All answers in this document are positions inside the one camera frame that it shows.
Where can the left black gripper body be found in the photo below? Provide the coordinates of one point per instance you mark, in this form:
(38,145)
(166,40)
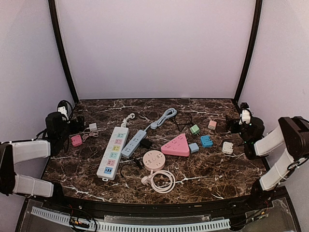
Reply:
(76,129)

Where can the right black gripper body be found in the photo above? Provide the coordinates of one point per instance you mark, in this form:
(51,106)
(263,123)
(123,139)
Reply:
(234,123)

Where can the white usb charger with cable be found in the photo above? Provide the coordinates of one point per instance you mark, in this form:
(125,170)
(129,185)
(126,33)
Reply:
(90,131)

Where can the pink cube plug adapter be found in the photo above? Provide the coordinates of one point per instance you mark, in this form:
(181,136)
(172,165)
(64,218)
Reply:
(212,125)

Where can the white multi plug adapter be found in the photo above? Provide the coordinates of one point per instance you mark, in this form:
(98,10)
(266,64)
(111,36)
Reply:
(227,148)

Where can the bright blue plug adapter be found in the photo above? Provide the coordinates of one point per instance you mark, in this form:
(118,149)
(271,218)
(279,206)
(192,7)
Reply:
(206,141)

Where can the green plug adapter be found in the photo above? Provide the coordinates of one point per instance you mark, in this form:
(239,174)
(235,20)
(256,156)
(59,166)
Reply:
(195,130)

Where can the white power strip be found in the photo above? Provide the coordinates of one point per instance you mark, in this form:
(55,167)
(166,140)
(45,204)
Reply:
(109,164)

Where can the light blue plug adapter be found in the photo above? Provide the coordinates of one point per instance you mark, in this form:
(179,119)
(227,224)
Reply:
(193,148)

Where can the pink triangular power socket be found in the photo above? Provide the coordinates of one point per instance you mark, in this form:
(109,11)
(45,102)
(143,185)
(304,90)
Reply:
(177,146)

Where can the grey blue power strip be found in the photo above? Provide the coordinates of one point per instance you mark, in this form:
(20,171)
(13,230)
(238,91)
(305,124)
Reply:
(133,144)

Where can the pink round power socket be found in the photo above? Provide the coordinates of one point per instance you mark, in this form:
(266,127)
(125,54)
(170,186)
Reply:
(154,160)

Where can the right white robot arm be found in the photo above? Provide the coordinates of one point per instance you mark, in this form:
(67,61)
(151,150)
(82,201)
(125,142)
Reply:
(292,133)

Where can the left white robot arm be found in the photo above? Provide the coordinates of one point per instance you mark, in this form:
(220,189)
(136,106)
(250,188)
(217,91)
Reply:
(48,143)

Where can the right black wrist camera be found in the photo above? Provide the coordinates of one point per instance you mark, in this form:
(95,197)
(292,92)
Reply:
(256,127)

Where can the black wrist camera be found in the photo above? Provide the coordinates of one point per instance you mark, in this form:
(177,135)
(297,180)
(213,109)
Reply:
(256,127)
(55,124)

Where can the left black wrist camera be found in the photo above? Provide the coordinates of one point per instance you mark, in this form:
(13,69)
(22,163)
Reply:
(55,124)

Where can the black front rail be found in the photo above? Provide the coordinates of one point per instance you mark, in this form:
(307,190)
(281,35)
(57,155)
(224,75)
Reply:
(234,208)

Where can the left black frame post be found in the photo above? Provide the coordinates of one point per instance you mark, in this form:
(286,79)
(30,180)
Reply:
(61,50)

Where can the black frame post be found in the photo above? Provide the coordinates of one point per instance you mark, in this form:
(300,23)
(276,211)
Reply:
(250,49)
(61,50)

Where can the white slotted cable duct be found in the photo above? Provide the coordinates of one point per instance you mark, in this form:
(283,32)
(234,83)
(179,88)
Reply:
(134,224)

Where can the right black frame post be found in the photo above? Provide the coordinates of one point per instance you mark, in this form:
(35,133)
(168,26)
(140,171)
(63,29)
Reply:
(250,49)

